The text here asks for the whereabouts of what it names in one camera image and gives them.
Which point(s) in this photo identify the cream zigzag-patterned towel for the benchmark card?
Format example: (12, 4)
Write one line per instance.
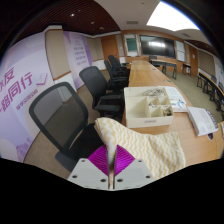
(150, 146)

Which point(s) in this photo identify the large black wall screen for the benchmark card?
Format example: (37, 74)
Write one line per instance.
(157, 46)

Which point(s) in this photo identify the small white and blue box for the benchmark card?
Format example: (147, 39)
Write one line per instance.
(180, 106)

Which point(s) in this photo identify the white compartment organizer tray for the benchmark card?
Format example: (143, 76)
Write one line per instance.
(140, 111)

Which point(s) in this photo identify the white printed paper sheet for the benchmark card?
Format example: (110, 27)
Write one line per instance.
(173, 93)

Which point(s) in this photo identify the thick white book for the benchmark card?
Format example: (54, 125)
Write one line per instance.
(201, 120)

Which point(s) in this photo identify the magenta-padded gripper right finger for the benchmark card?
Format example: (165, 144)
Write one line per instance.
(124, 159)

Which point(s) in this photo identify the tall purple wall banner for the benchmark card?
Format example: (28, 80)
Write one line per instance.
(77, 53)

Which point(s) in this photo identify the green-panelled white wall board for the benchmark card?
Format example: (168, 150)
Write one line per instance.
(131, 44)

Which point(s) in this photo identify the small dark-legged table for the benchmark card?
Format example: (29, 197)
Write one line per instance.
(186, 66)

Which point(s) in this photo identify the white wall whiteboard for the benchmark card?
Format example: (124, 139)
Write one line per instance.
(180, 50)

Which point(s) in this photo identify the row of black office chairs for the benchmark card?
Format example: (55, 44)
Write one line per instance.
(115, 68)
(218, 95)

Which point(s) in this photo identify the large bright ceiling light panel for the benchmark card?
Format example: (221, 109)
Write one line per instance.
(170, 18)

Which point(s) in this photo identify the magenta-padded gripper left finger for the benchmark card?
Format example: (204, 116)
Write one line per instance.
(96, 159)

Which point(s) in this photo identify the small wooden desk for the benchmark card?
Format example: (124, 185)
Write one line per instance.
(163, 63)

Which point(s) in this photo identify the curved wooden long table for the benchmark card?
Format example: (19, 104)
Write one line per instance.
(208, 81)

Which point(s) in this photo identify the black mesh office chair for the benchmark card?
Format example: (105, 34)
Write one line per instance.
(58, 115)
(95, 81)

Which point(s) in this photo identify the wide purple lettered wall banner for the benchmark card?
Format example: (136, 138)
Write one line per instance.
(23, 86)

